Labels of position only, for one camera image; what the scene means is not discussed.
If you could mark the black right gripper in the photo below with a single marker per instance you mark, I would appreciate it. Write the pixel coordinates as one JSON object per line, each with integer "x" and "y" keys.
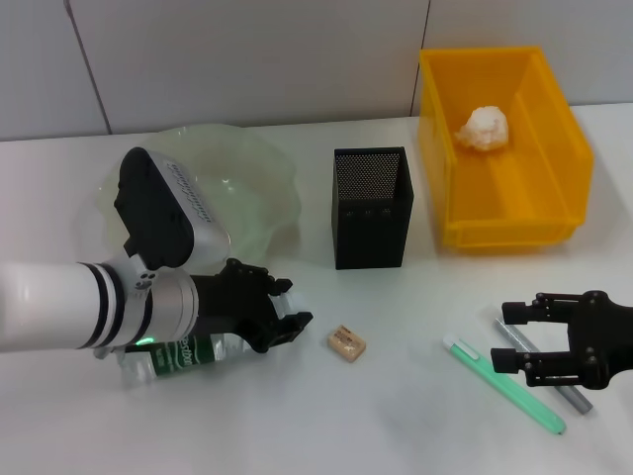
{"x": 605, "y": 336}

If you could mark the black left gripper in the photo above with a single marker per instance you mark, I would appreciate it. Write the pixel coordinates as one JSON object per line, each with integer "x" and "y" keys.
{"x": 222, "y": 302}

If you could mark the clear bottle with green label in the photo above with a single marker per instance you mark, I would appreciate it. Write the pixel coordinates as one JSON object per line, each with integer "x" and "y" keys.
{"x": 178, "y": 356}

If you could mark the white paper ball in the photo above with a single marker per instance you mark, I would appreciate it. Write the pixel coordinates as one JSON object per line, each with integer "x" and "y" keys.
{"x": 484, "y": 128}

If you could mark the grey glitter pen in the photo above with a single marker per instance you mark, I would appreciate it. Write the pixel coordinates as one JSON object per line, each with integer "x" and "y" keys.
{"x": 514, "y": 336}

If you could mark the mint green pen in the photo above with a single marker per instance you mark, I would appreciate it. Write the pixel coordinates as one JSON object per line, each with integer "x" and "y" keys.
{"x": 475, "y": 360}

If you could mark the small tan eraser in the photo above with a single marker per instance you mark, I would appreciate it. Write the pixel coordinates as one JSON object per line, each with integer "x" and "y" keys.
{"x": 347, "y": 344}

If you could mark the black mesh pen holder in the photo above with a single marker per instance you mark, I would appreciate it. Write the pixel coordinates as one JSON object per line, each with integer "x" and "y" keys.
{"x": 371, "y": 198}

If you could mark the pale green glass fruit plate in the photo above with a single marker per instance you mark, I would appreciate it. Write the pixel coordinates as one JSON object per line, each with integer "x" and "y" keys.
{"x": 237, "y": 163}

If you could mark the yellow plastic bin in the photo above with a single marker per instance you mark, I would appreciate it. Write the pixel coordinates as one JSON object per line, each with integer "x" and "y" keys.
{"x": 499, "y": 198}

